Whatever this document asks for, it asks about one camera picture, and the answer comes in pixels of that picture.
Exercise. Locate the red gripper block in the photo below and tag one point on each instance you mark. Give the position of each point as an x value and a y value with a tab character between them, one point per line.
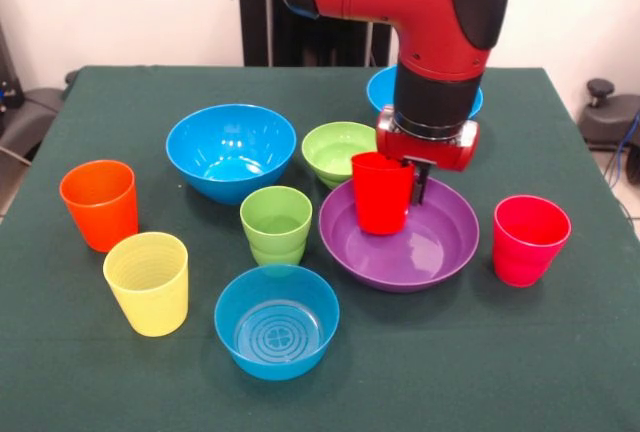
435	152

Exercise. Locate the red plastic cup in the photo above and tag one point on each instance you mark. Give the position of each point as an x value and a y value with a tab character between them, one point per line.
380	202

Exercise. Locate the purple plastic bowl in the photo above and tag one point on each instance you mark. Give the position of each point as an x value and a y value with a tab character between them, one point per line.
430	252

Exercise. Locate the large blue plastic bowl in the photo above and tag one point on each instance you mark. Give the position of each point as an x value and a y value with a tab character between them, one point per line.
382	89
230	142

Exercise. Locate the pink plastic cup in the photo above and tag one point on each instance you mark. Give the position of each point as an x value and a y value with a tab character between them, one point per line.
530	247

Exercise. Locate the green plastic cup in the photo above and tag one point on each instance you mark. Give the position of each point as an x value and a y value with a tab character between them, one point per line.
275	217
277	257

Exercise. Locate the dark green tablecloth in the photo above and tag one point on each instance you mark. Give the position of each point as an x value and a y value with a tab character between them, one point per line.
450	377

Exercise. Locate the dark grey machine foot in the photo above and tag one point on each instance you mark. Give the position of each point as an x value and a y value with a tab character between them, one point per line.
30	117
610	117

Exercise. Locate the small patterned blue bowl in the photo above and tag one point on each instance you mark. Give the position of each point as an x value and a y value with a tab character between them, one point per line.
277	367

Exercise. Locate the yellow plastic cup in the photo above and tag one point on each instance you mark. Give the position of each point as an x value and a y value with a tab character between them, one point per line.
150	297

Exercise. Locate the orange plastic cup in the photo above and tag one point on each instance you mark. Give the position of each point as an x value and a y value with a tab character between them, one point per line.
100	212

